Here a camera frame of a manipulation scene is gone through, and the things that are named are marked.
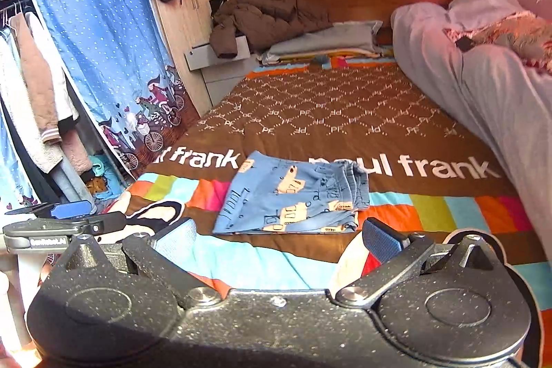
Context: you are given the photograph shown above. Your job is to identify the white nightstand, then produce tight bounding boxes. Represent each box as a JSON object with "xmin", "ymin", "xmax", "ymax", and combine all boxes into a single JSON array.
[{"xmin": 183, "ymin": 34, "xmax": 253, "ymax": 110}]

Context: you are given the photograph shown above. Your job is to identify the white fleece coat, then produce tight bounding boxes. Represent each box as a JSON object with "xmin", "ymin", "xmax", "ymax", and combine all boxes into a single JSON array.
[{"xmin": 0, "ymin": 29, "xmax": 65, "ymax": 175}]

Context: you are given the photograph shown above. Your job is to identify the beige jacket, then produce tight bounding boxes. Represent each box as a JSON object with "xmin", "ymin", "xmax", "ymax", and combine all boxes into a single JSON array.
[{"xmin": 11, "ymin": 12, "xmax": 65, "ymax": 145}]

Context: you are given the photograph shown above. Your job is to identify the teal cloth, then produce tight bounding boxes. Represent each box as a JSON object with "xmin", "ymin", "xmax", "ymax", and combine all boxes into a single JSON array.
[{"xmin": 90, "ymin": 155, "xmax": 127, "ymax": 200}]

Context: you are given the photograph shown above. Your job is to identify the blue printed pants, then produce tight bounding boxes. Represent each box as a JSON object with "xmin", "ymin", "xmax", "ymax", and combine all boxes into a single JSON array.
[{"xmin": 212, "ymin": 150, "xmax": 371, "ymax": 235}]

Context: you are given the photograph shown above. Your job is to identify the grey pillow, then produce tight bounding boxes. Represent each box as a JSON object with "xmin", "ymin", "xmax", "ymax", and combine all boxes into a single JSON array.
[{"xmin": 259, "ymin": 21, "xmax": 384, "ymax": 62}]

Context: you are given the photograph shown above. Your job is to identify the colourful printed blanket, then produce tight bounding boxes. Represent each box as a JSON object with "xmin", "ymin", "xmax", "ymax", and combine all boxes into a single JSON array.
[{"xmin": 97, "ymin": 60, "xmax": 552, "ymax": 295}]

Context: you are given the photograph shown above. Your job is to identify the light wooden wardrobe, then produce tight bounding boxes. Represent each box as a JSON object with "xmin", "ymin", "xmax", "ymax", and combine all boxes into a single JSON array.
[{"xmin": 144, "ymin": 0, "xmax": 240, "ymax": 119}]

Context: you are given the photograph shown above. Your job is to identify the pink floral blanket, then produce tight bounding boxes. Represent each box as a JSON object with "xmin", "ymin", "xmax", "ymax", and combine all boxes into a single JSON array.
[{"xmin": 444, "ymin": 12, "xmax": 552, "ymax": 73}]

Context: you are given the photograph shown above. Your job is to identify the brown padded jacket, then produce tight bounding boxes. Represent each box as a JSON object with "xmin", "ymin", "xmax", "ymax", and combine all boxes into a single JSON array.
[{"xmin": 209, "ymin": 0, "xmax": 333, "ymax": 59}]

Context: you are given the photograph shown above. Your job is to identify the blue dotted curtain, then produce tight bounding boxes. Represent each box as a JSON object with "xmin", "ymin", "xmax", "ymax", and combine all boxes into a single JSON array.
[{"xmin": 15, "ymin": 0, "xmax": 201, "ymax": 181}]

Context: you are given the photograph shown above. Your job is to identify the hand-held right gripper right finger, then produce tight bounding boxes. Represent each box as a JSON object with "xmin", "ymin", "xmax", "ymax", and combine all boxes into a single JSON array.
[{"xmin": 334, "ymin": 217, "xmax": 510, "ymax": 306}]

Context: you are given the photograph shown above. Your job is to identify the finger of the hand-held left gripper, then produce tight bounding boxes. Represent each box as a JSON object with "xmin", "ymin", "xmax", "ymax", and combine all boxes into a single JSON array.
[
  {"xmin": 88, "ymin": 212, "xmax": 127, "ymax": 236},
  {"xmin": 4, "ymin": 200, "xmax": 96, "ymax": 220}
]

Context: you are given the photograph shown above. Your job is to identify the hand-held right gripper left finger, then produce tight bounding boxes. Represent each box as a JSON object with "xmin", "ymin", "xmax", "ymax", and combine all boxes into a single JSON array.
[{"xmin": 56, "ymin": 217, "xmax": 223, "ymax": 308}]

